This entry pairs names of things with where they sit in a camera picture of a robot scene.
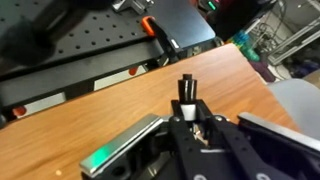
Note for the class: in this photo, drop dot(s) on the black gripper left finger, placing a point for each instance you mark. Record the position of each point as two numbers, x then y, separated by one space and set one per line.
186 153

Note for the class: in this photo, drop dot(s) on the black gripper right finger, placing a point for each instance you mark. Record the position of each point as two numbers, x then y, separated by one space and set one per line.
230 146

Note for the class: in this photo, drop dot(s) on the black marker with white band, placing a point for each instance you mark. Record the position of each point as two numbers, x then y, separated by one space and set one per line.
187 91

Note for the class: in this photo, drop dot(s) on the grey office chair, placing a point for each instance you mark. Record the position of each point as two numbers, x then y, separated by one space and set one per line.
296 103

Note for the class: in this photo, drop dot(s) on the purple object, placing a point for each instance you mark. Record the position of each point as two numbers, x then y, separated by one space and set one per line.
265 70

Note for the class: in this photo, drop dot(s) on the teal plastic tool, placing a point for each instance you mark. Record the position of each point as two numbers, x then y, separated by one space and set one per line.
246 45

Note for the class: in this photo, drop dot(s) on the black control box with lights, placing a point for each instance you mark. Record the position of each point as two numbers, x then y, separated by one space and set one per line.
240 16

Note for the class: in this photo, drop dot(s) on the black perforated breadboard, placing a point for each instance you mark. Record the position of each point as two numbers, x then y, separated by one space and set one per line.
100 43

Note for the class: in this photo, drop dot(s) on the silver metal stand frame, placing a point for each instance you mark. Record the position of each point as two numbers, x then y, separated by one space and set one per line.
293 41

